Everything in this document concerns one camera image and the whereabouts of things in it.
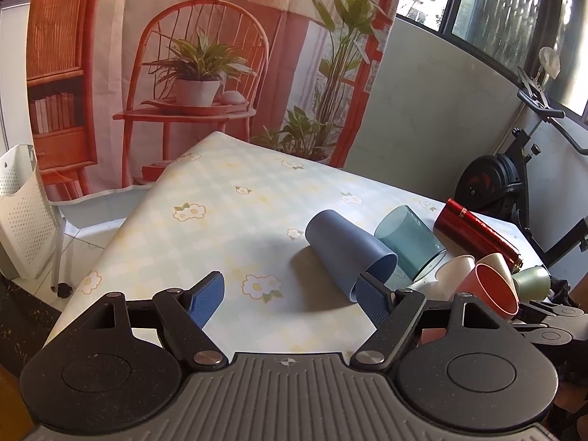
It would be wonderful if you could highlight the white crumpled cloth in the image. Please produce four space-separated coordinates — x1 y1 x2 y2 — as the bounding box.
538 47 562 79

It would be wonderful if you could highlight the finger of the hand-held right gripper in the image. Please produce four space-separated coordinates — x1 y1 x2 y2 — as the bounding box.
521 301 587 321
510 322 575 345

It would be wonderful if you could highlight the white perforated chair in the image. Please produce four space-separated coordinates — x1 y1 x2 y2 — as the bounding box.
0 144 75 297

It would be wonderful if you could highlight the pale green cup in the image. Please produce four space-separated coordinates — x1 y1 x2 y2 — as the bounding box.
511 266 551 306

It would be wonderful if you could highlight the cream cup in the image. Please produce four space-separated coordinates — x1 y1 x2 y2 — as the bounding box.
480 252 520 302

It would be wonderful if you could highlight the red metal bottle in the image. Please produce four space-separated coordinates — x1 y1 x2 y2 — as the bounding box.
434 198 525 273

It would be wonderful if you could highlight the printed backdrop cloth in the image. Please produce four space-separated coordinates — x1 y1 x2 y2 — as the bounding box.
25 0 410 205

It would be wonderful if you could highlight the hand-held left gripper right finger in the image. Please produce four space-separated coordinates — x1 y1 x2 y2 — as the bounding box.
351 272 506 372

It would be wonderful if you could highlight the white cup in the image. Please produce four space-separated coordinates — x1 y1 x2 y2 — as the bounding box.
406 254 477 296

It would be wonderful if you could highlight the white cabinet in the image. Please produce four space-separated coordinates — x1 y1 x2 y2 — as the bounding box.
0 0 36 158

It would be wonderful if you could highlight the floral checked tablecloth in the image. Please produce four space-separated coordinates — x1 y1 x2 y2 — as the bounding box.
43 131 548 365

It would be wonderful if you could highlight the blue cup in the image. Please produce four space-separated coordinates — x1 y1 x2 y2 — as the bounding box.
305 209 398 303

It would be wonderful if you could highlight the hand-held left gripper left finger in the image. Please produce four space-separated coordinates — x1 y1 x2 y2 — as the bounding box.
89 272 229 371

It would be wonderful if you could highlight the coral cup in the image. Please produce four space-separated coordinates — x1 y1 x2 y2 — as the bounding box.
455 263 520 323

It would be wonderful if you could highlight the black exercise bike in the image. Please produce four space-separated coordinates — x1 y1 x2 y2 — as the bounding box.
455 67 588 268

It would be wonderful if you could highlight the teal transparent cup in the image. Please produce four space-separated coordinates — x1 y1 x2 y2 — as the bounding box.
373 205 447 282

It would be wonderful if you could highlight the dark framed window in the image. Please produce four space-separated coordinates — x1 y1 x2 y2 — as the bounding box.
395 0 588 130

